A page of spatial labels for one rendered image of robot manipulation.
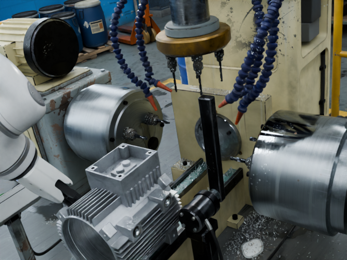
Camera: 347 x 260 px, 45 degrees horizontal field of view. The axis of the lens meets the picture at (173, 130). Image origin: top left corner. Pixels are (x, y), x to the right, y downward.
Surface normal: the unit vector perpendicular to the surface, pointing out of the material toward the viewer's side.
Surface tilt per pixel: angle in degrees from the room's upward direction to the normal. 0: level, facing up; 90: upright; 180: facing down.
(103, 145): 81
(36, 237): 0
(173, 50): 90
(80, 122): 58
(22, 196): 50
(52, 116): 90
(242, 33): 90
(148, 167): 90
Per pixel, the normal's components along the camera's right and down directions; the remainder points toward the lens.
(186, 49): -0.21, 0.47
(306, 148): -0.46, -0.47
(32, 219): -0.15, -0.88
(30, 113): 0.55, 0.49
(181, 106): -0.59, 0.44
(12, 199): 0.52, -0.44
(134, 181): 0.81, 0.15
